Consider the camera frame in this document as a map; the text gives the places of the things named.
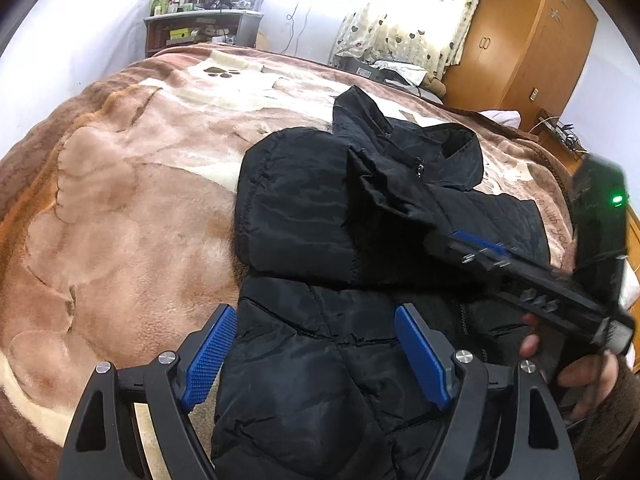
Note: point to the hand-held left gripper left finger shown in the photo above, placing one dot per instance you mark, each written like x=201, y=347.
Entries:
x=210, y=355

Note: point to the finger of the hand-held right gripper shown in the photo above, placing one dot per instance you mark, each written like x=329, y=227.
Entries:
x=480, y=241
x=530, y=292

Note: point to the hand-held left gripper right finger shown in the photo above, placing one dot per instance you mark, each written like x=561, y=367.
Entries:
x=422, y=355

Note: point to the black puffer jacket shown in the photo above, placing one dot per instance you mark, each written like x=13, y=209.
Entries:
x=320, y=260

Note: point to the person's right forearm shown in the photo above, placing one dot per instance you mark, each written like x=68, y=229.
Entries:
x=615, y=425

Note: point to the person's right hand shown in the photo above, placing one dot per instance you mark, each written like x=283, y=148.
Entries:
x=592, y=375

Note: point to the wooden bedside table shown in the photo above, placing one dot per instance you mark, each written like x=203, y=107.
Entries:
x=590, y=160

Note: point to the white pillow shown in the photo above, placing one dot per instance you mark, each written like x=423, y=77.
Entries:
x=502, y=116

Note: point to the brown plush printed blanket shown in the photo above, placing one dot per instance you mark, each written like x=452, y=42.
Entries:
x=125, y=200

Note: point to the white crumpled cloth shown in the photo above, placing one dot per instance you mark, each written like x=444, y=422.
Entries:
x=407, y=72

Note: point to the wooden wardrobe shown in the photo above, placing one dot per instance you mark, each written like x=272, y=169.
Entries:
x=520, y=40

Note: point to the grey flat box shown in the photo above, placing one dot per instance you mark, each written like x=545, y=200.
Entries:
x=365, y=67

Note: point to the heart print curtain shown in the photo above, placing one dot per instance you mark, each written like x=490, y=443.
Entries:
x=415, y=15

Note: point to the grey shelf unit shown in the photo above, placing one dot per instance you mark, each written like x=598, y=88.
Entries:
x=200, y=30

